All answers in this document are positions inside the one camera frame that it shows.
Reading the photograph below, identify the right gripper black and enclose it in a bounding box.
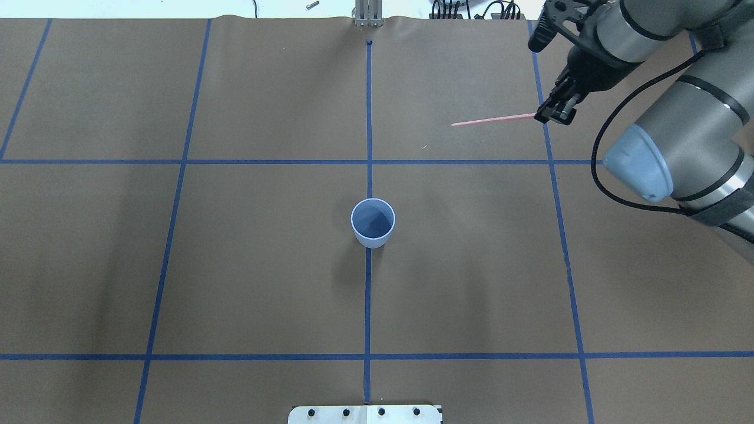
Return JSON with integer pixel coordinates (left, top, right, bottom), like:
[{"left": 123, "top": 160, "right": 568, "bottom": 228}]
[{"left": 534, "top": 45, "right": 643, "bottom": 125}]

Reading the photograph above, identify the pink chopstick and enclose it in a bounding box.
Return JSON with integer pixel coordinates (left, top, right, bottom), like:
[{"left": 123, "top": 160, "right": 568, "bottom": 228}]
[{"left": 451, "top": 113, "right": 535, "bottom": 128}]

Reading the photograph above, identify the blue cup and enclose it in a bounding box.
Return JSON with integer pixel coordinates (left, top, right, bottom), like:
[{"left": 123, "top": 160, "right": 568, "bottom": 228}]
[{"left": 350, "top": 198, "right": 396, "bottom": 249}]

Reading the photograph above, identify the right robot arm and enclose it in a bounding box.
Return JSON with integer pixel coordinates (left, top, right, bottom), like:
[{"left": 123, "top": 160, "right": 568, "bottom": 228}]
[{"left": 528, "top": 1, "right": 753, "bottom": 262}]

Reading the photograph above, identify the brown paper table cover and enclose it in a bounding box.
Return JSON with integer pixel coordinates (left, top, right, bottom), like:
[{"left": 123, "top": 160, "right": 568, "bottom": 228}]
[{"left": 2, "top": 16, "right": 752, "bottom": 423}]

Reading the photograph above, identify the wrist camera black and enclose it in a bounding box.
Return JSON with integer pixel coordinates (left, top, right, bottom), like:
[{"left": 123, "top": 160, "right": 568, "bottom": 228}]
[{"left": 528, "top": 1, "right": 607, "bottom": 53}]

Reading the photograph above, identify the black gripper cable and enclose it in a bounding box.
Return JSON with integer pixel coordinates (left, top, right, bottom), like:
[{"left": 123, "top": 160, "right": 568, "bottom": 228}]
[{"left": 590, "top": 50, "right": 707, "bottom": 216}]

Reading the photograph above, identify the black cable bundle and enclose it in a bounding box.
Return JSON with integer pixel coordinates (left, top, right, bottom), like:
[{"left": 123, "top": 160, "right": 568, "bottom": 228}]
[{"left": 430, "top": 0, "right": 525, "bottom": 21}]

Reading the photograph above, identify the aluminium frame post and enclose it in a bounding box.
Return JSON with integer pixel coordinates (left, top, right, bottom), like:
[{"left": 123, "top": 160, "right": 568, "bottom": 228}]
[{"left": 352, "top": 0, "right": 384, "bottom": 28}]

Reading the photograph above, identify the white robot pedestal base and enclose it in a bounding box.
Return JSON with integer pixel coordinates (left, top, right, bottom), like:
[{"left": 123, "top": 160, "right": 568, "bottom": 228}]
[{"left": 287, "top": 403, "right": 444, "bottom": 423}]

